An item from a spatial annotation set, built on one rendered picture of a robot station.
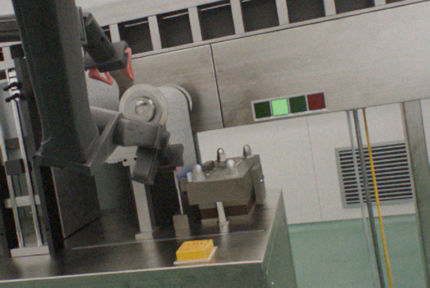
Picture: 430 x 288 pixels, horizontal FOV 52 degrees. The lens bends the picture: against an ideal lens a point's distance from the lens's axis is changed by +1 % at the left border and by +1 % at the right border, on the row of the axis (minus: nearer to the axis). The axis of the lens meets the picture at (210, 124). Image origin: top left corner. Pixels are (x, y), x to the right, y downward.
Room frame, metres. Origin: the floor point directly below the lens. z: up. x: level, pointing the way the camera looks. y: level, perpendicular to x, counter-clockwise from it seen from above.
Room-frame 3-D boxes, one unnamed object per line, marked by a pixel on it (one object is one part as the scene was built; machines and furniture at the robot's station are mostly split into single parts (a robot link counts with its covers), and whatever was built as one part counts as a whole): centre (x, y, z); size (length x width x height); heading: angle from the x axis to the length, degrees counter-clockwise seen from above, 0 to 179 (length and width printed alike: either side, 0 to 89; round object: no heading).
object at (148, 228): (1.22, 0.23, 1.05); 0.06 x 0.05 x 0.31; 167
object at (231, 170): (1.20, -0.04, 1.05); 0.04 x 0.04 x 0.04
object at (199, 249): (0.99, 0.08, 0.91); 0.07 x 0.07 x 0.02; 77
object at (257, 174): (1.36, -0.12, 0.96); 0.10 x 0.03 x 0.11; 167
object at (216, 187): (1.37, -0.03, 1.00); 0.40 x 0.16 x 0.06; 167
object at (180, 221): (1.36, 0.10, 0.92); 0.28 x 0.04 x 0.04; 167
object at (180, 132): (1.35, 0.10, 1.10); 0.23 x 0.01 x 0.18; 167
